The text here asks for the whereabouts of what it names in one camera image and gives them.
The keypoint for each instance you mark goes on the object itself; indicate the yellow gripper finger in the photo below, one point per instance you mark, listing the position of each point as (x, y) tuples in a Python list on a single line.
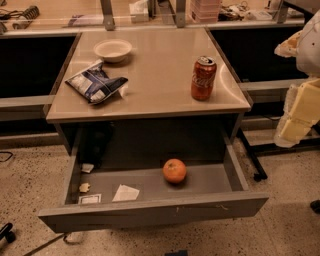
[(288, 48), (301, 112)]

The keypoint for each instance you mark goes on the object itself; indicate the orange fruit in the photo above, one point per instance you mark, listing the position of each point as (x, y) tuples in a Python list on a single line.
[(174, 171)]

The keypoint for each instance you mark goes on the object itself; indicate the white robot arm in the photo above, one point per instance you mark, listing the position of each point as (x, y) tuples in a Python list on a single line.
[(308, 49)]

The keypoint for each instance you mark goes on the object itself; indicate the grey counter cabinet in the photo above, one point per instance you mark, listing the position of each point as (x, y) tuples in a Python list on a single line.
[(159, 72)]

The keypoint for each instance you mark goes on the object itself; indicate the grey open drawer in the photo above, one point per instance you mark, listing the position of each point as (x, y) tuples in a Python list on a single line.
[(214, 186)]

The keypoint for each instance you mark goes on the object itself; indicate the red soda can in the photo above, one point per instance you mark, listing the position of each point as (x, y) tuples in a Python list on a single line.
[(203, 76)]

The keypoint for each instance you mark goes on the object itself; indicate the pink stacked containers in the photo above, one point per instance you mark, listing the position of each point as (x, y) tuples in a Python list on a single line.
[(205, 11)]

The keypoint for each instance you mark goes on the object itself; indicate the tissue box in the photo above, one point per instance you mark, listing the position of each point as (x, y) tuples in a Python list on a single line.
[(139, 11)]

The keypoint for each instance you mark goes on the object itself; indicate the white bowl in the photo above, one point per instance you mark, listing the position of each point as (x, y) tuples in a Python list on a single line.
[(113, 50)]

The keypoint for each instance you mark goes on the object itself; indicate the white folded paper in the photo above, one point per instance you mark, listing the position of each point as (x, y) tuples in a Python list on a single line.
[(125, 193)]

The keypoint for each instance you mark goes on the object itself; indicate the blue chip bag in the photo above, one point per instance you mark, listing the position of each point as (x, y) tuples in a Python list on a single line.
[(94, 84)]

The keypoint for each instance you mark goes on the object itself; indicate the white paper scrap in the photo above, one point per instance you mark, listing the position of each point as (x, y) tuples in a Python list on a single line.
[(87, 168)]

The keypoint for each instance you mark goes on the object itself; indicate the small crumpled paper scrap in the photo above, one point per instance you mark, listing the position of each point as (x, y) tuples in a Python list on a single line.
[(84, 188)]

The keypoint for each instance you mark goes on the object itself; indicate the black chair caster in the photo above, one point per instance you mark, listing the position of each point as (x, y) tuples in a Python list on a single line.
[(7, 233)]

